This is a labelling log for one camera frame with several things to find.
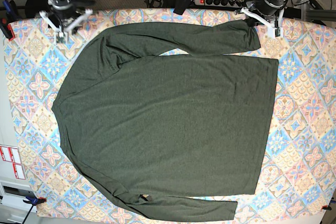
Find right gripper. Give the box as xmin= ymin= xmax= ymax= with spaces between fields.
xmin=48 ymin=0 xmax=76 ymax=25

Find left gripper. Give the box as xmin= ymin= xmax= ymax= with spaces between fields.
xmin=246 ymin=0 xmax=281 ymax=27

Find dark green long-sleeve shirt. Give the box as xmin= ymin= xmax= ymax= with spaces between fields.
xmin=52 ymin=20 xmax=279 ymax=222

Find red black clamp top left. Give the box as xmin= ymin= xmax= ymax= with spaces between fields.
xmin=1 ymin=0 xmax=16 ymax=41

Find white red labelled stickers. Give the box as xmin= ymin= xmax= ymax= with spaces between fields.
xmin=1 ymin=145 xmax=25 ymax=180

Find patterned tile tablecloth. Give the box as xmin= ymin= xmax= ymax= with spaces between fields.
xmin=1 ymin=8 xmax=335 ymax=223

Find blue clamp bottom left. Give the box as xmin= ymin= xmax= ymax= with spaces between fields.
xmin=22 ymin=196 xmax=47 ymax=224

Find red clamp bottom right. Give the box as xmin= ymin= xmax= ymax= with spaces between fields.
xmin=322 ymin=205 xmax=332 ymax=210

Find black power strip red switch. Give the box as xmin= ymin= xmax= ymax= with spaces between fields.
xmin=194 ymin=0 xmax=242 ymax=8

